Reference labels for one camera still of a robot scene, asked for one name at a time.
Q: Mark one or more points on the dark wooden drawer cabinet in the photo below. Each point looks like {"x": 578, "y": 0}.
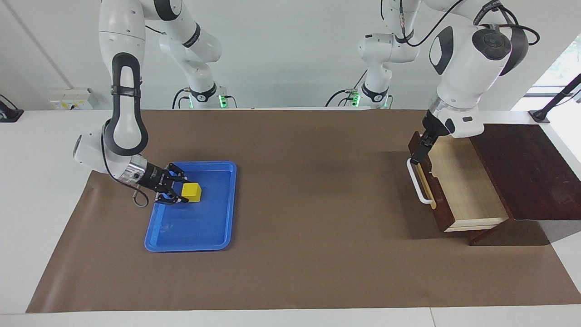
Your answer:
{"x": 535, "y": 172}

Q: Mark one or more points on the brown table mat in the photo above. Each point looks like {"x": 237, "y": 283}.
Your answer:
{"x": 317, "y": 204}

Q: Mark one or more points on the blue plastic tray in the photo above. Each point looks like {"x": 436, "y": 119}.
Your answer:
{"x": 195, "y": 227}

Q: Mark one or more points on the bright window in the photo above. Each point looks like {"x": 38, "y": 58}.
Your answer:
{"x": 565, "y": 63}

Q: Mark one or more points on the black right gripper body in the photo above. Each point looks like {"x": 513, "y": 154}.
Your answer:
{"x": 154, "y": 178}

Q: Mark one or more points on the yellow cube block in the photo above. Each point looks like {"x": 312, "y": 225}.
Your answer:
{"x": 191, "y": 193}

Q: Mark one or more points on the black clamp stand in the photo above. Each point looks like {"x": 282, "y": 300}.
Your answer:
{"x": 551, "y": 104}

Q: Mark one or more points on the white wall socket box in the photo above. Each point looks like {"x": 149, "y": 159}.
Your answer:
{"x": 68, "y": 97}

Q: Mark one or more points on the black desk mount base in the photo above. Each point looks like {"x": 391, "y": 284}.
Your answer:
{"x": 9, "y": 113}

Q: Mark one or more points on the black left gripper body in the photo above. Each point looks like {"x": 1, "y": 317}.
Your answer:
{"x": 435, "y": 125}

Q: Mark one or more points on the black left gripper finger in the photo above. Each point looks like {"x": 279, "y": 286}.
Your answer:
{"x": 431, "y": 141}
{"x": 420, "y": 150}

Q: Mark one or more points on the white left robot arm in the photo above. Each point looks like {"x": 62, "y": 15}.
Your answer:
{"x": 463, "y": 72}

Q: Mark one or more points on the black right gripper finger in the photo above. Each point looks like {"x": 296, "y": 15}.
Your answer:
{"x": 174, "y": 171}
{"x": 168, "y": 198}

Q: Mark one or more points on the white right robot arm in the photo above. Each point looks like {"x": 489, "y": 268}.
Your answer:
{"x": 122, "y": 45}

